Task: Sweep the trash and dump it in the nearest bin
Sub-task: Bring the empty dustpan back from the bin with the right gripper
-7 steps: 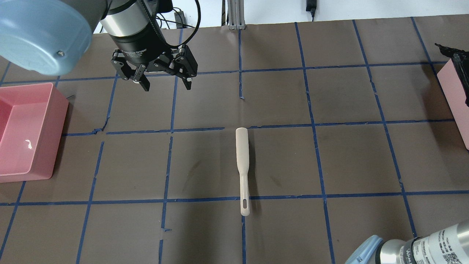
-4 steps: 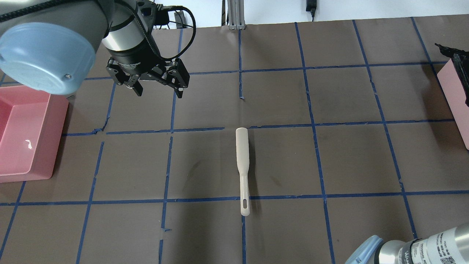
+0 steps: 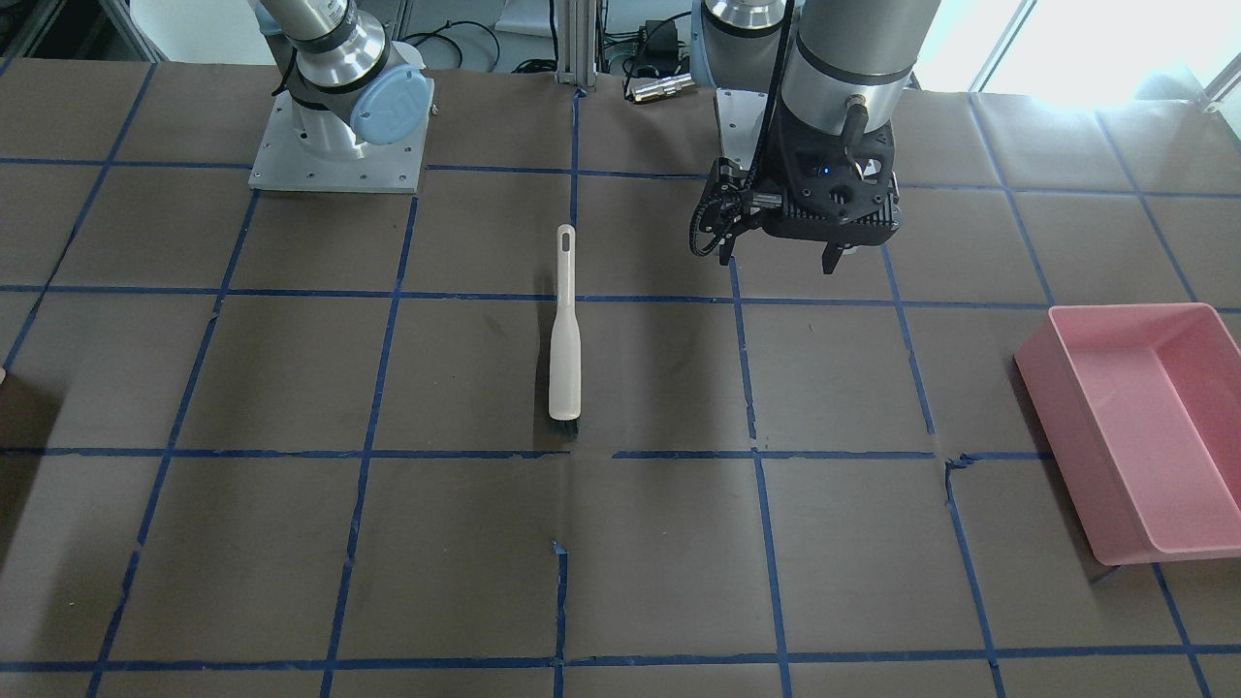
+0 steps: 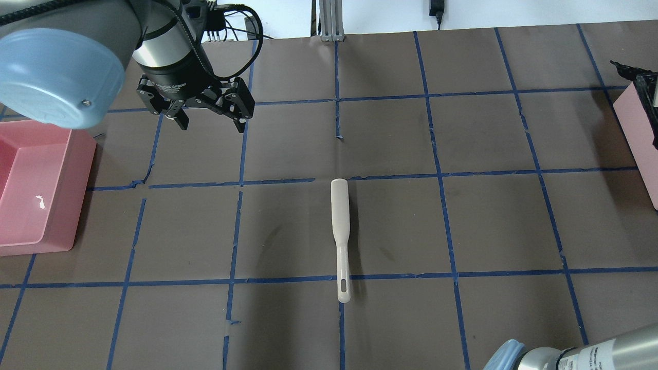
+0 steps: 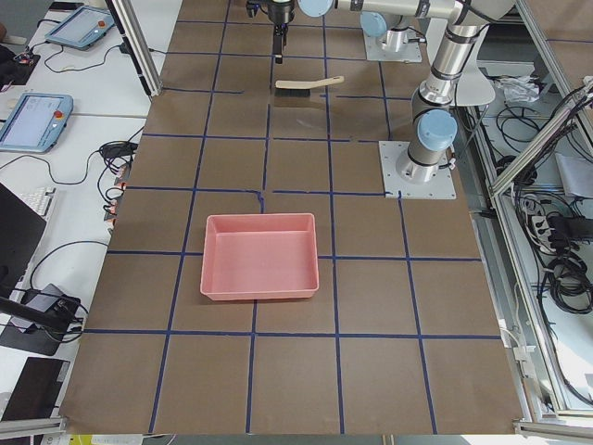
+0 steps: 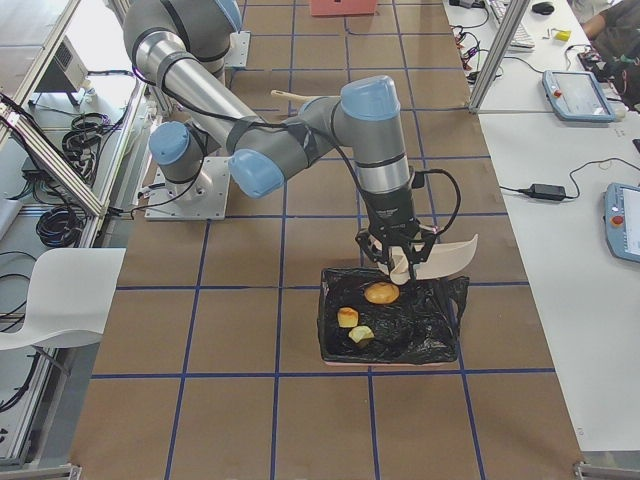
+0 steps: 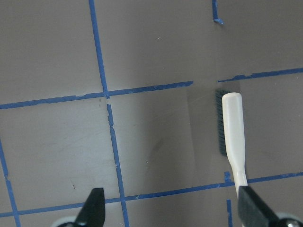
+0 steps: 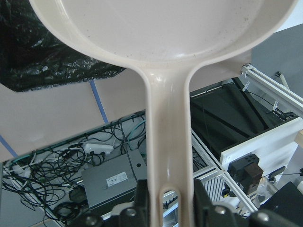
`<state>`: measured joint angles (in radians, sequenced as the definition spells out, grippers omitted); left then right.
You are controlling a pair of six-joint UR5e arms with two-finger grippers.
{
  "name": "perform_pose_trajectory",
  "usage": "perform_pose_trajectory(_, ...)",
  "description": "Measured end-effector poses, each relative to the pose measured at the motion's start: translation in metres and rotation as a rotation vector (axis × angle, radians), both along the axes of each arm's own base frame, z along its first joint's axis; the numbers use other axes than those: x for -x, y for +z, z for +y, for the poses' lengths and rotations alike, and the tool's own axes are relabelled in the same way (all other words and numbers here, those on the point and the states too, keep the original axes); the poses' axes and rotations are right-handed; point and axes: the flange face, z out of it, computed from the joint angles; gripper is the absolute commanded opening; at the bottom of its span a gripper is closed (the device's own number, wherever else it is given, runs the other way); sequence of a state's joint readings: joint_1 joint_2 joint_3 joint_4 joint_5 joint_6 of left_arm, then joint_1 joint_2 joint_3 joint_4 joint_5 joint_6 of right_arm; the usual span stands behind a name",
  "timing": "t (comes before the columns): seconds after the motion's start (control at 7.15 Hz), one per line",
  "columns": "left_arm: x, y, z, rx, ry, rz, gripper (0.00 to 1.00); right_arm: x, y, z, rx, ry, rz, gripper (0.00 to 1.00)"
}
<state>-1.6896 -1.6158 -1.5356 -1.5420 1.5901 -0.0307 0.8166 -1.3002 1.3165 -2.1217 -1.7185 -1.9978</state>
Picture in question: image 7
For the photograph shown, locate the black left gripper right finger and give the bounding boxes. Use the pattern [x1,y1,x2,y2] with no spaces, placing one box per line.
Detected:
[238,186,279,227]

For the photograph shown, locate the beige hand brush black bristles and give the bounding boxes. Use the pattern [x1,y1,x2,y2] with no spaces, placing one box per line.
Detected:
[215,89,248,194]

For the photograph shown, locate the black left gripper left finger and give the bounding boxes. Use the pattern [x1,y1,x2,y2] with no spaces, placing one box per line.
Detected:
[74,188,106,227]

